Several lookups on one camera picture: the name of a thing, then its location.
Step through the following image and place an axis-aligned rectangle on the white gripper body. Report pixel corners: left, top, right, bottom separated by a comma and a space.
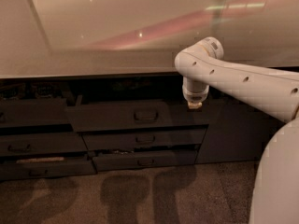
182, 83, 209, 103

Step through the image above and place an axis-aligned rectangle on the grey cabinet door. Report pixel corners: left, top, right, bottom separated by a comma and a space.
196, 99, 283, 163

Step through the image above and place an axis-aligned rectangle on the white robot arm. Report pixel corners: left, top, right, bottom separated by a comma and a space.
175, 37, 299, 224

